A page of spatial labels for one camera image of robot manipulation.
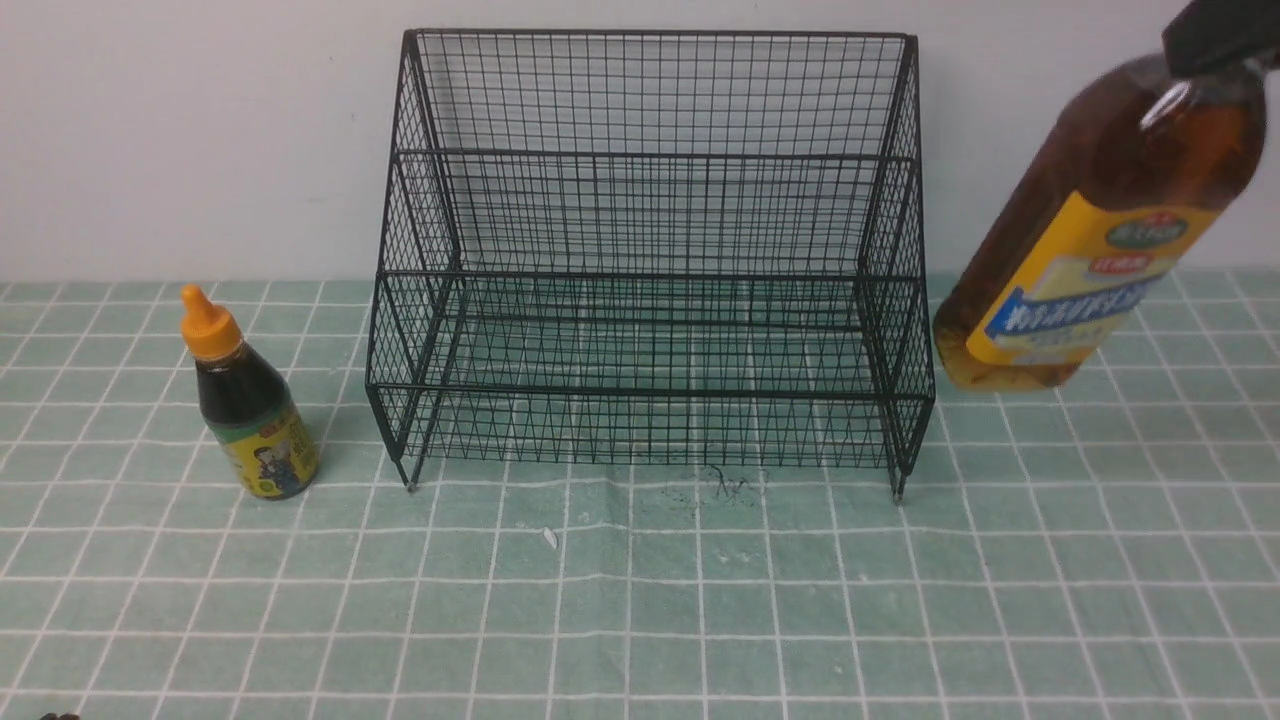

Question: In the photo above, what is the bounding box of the small orange-capped sauce bottle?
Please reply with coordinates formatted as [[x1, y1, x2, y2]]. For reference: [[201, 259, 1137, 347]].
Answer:
[[180, 284, 319, 501]]

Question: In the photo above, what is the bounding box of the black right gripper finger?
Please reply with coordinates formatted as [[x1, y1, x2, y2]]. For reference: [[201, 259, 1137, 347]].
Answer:
[[1161, 0, 1279, 78]]

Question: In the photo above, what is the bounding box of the black wire mesh rack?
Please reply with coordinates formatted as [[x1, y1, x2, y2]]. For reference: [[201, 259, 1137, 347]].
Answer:
[[365, 28, 936, 500]]

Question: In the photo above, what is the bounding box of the large brown cooking wine bottle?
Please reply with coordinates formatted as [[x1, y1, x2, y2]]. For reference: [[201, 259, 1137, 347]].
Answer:
[[933, 53, 1276, 392]]

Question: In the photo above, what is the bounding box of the green white checkered tablecloth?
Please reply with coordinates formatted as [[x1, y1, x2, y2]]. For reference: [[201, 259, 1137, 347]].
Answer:
[[1, 270, 1279, 719]]

